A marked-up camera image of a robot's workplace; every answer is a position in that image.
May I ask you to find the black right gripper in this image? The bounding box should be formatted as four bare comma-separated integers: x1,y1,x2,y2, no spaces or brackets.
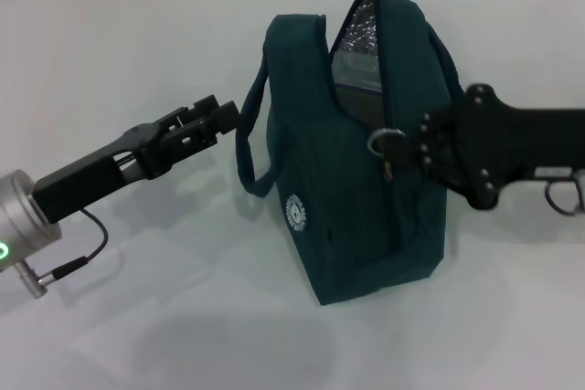
380,82,585,212

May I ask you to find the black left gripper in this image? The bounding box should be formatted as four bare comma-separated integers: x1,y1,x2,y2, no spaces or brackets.
30,93,241,226

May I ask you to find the clear food container blue seal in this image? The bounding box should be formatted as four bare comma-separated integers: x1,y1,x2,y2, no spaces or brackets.
330,48,383,129

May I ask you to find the dark teal insulated lunch bag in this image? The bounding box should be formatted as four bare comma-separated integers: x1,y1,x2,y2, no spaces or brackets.
235,0,463,307

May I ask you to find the left arm cable with plug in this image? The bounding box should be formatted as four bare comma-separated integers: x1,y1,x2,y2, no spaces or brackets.
37,208,109,282

